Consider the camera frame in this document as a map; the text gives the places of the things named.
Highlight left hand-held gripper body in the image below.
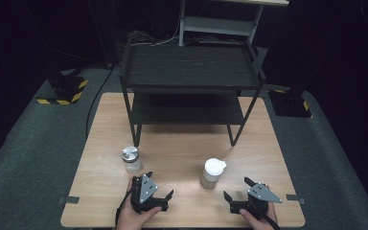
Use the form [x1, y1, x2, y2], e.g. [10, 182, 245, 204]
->
[130, 173, 171, 215]

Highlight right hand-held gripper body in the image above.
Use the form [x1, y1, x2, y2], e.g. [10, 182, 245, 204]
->
[229, 183, 284, 220]

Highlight glass jar with metal lid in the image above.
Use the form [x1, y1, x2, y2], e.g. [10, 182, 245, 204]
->
[121, 146, 143, 175]

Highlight jar with white lid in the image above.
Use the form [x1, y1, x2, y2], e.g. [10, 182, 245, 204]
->
[199, 157, 228, 190]

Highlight black two-tier shelf rack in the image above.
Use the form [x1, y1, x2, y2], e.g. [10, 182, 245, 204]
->
[119, 36, 266, 148]

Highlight person's right hand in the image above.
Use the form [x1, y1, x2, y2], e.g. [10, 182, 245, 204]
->
[239, 185, 279, 230]

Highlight person's left hand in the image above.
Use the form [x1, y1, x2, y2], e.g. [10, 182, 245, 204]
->
[116, 176, 163, 230]

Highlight grey tape strip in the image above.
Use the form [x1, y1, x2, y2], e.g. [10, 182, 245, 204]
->
[57, 195, 81, 205]
[286, 194, 307, 205]

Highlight yellow-black striped stand base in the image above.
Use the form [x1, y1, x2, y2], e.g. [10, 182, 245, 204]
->
[267, 89, 313, 119]
[36, 75, 89, 105]

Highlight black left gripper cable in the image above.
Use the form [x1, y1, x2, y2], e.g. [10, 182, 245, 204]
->
[114, 181, 142, 226]

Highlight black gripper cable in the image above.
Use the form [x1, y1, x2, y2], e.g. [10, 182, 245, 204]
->
[258, 213, 282, 230]
[114, 181, 142, 226]

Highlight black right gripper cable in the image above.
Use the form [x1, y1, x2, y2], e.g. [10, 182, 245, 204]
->
[258, 213, 282, 230]

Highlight thin black floor cable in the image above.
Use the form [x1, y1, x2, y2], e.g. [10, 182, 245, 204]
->
[85, 65, 114, 140]

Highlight bundle of cables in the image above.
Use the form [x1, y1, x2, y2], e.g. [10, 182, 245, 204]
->
[128, 30, 181, 47]

